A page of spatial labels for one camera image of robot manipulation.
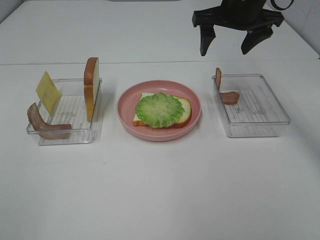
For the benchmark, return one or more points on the clear plastic tray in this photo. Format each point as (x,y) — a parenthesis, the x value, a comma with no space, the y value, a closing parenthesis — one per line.
(257,113)
(71,109)

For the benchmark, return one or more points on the white bread slice brown crust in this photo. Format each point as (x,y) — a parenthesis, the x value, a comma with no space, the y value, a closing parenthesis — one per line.
(183,120)

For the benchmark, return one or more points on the right clear plastic tray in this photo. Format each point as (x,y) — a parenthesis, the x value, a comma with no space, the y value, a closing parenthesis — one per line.
(257,113)

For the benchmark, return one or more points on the pale pink bacon strip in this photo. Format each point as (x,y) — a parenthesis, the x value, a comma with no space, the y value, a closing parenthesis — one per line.
(38,124)

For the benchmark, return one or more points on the green lettuce leaf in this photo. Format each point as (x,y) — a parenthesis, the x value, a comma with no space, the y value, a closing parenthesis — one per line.
(159,110)

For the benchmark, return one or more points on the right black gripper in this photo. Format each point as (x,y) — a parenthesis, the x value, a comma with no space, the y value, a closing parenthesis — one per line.
(240,15)

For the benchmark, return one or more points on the reddish brown bacon strip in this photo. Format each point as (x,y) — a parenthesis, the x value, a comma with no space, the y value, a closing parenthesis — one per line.
(228,98)

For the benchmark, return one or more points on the pink round plate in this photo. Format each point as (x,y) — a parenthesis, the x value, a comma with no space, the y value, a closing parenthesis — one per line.
(126,109)

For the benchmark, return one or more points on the upright bread slice left tray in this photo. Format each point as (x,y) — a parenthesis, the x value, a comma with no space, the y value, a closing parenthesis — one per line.
(91,81)

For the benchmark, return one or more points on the yellow cheese slice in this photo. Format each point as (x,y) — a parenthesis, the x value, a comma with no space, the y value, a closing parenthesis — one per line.
(48,93)

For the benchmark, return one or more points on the left clear plastic tray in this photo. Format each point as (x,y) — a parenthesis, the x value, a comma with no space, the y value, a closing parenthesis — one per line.
(71,109)

